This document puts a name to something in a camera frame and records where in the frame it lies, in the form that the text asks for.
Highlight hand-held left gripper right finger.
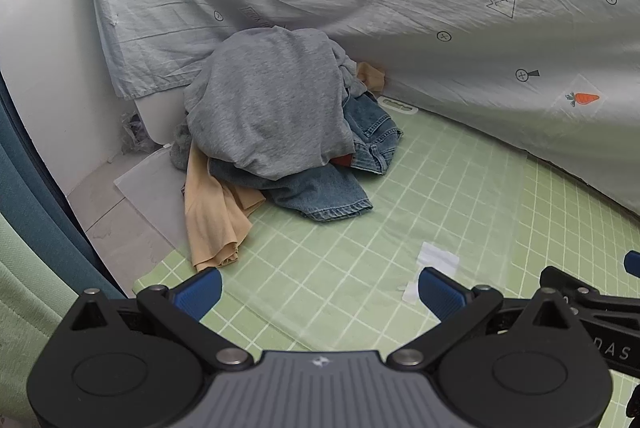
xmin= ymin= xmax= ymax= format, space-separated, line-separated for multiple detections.
xmin=387 ymin=266 xmax=578 ymax=370

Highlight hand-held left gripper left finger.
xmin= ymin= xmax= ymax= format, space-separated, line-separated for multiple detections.
xmin=65 ymin=267 xmax=253 ymax=370

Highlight grey sweatshirt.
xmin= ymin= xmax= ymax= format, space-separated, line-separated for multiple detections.
xmin=182 ymin=27 xmax=368 ymax=181

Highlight large white tape piece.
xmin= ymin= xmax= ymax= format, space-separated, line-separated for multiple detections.
xmin=417 ymin=241 xmax=460 ymax=280

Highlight beige garment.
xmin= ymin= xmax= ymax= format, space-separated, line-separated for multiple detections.
xmin=184 ymin=62 xmax=387 ymax=273

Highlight white flat board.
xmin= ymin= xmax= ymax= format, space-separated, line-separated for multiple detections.
xmin=114 ymin=147 xmax=192 ymax=250

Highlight dark grey garment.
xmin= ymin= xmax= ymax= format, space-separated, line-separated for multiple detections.
xmin=169 ymin=123 xmax=195 ymax=172

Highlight blue denim jeans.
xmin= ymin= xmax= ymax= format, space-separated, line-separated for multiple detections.
xmin=207 ymin=91 xmax=403 ymax=222

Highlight clear plastic bag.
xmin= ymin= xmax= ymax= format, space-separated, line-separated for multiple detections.
xmin=120 ymin=111 xmax=157 ymax=155

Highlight green curtain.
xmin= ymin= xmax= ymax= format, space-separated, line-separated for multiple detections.
xmin=0 ymin=212 xmax=87 ymax=428

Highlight teal curtain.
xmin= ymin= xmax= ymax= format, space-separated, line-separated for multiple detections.
xmin=0 ymin=72 xmax=127 ymax=300

